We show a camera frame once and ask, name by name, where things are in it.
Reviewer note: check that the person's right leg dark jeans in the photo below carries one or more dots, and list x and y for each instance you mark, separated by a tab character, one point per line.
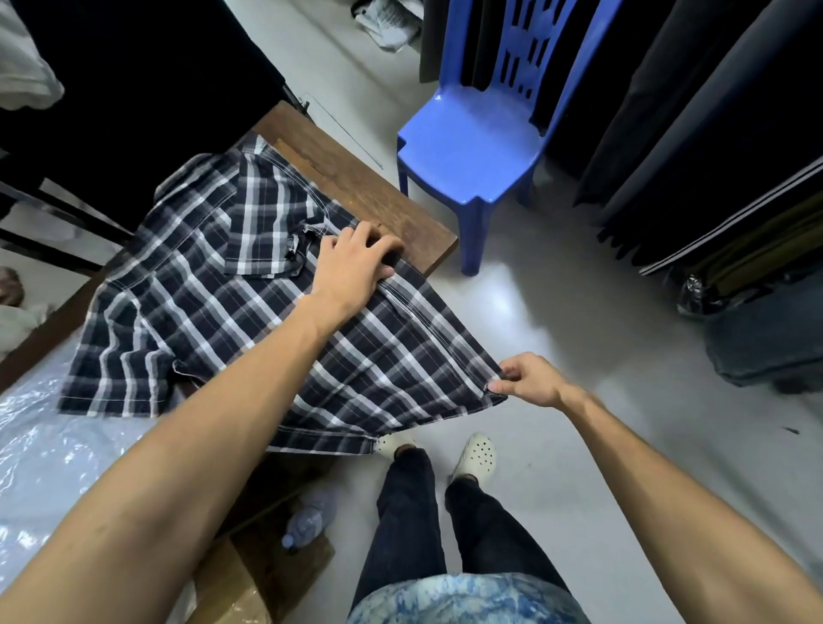
495	533

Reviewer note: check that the beige cloth bundle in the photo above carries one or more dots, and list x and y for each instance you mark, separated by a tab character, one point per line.
19	321

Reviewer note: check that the person's right hand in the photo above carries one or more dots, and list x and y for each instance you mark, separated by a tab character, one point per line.
537	382

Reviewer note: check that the person's blue patterned top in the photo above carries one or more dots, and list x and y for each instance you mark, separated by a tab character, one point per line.
463	601

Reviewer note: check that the clear plastic sheet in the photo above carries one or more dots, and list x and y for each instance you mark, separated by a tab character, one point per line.
51	463

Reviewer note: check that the folded blue jeans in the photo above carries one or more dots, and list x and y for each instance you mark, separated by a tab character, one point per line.
765	341

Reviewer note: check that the white plastic bag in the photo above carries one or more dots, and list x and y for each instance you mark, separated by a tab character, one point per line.
389	19

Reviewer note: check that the person's left thumb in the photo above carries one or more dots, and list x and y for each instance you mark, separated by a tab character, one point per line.
386	272

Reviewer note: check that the person's white clog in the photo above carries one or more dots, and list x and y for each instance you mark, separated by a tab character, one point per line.
389	443
476	453

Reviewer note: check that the person's right forearm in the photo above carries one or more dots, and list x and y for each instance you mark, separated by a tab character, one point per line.
675	495

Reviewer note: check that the black metal rack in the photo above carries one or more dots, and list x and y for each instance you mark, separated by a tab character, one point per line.
58	218

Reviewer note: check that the person's left forearm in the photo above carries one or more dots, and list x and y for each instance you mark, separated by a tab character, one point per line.
180	463

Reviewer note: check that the dark plaid shirt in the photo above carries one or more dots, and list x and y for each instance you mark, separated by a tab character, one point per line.
193	289

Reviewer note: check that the clear plastic water bottle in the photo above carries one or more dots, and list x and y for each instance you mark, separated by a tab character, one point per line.
307	521

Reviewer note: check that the person's leg dark jeans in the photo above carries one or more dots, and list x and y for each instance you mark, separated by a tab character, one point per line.
495	533
405	521

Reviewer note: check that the brown cardboard box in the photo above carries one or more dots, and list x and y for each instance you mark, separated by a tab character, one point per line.
225	591

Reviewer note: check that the person's left leg dark jeans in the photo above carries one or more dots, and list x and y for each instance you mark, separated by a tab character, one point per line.
405	521

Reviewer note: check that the person's left hand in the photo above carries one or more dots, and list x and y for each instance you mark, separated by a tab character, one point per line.
347	270

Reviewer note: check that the blue plastic chair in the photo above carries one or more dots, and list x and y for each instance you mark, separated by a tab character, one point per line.
469	148

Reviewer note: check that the person's right white clog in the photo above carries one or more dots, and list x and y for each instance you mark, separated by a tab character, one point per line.
476	453

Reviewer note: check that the person's left white clog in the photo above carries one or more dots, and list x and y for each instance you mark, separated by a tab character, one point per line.
389	443

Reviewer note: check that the black hanging cloth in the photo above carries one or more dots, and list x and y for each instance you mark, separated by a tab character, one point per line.
148	83

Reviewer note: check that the white cloth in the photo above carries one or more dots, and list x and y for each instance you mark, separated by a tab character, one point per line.
22	58

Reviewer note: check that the row of hanging dark garments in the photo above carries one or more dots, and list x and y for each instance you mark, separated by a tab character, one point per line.
694	116

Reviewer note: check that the person's right thumb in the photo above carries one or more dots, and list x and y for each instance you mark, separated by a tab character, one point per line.
500	387

